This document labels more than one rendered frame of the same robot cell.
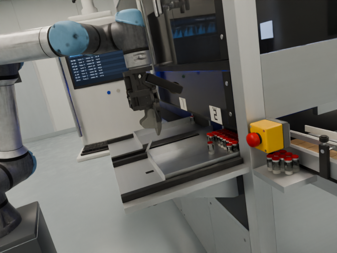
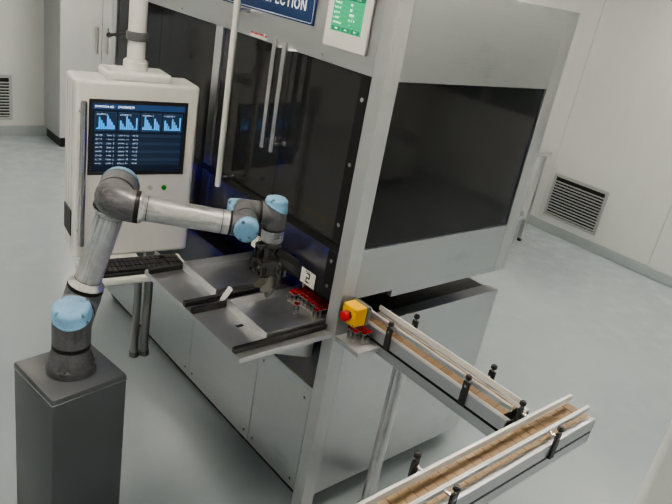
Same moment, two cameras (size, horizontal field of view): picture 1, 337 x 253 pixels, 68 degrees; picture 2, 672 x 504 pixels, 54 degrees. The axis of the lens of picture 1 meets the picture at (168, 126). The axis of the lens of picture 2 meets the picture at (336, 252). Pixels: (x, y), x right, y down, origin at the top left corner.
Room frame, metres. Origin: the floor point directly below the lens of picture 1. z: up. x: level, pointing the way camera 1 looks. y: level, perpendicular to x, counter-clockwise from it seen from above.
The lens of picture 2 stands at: (-1.12, 0.85, 2.09)
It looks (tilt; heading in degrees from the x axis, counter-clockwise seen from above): 23 degrees down; 330
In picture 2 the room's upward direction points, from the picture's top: 11 degrees clockwise
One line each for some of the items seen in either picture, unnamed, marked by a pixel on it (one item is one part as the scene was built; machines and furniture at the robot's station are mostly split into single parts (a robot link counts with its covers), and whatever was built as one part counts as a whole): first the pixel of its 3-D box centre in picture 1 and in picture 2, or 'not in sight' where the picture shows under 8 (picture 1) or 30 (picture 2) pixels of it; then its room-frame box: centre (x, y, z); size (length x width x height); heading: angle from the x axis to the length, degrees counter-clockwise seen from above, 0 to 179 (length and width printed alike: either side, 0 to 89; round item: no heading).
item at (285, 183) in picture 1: (287, 172); (360, 342); (0.64, -0.31, 0.87); 0.14 x 0.13 x 0.02; 105
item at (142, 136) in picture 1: (170, 131); (235, 272); (1.19, -0.01, 0.90); 0.34 x 0.26 x 0.04; 105
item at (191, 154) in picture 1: (198, 152); (284, 311); (0.86, -0.09, 0.90); 0.34 x 0.26 x 0.04; 105
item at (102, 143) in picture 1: (115, 142); (136, 264); (1.45, 0.34, 0.82); 0.40 x 0.14 x 0.02; 97
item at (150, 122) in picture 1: (151, 123); (266, 287); (0.73, 0.05, 1.07); 0.06 x 0.03 x 0.09; 105
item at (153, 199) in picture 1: (168, 150); (242, 300); (1.00, 0.02, 0.87); 0.70 x 0.48 x 0.02; 15
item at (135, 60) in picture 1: (138, 60); (272, 235); (0.74, 0.05, 1.26); 0.08 x 0.08 x 0.05
